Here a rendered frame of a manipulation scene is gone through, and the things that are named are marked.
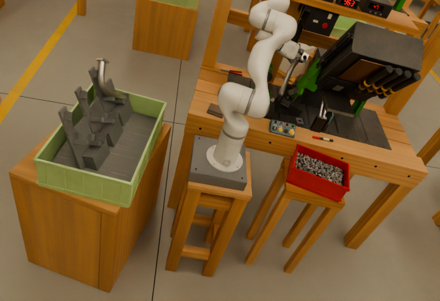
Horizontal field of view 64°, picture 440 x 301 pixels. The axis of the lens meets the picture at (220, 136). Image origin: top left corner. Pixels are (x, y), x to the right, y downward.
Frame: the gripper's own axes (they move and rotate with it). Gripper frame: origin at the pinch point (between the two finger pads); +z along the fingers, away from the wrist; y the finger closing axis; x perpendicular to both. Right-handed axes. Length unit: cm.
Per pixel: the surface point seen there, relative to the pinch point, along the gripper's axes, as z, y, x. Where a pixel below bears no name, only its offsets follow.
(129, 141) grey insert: -70, -88, -5
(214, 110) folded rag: -34, -52, 6
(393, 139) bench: 85, -15, 5
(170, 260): -17, -143, 23
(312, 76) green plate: 7.3, -10.0, -8.1
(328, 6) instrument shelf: -2.4, 29.8, -11.2
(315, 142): 27, -43, -5
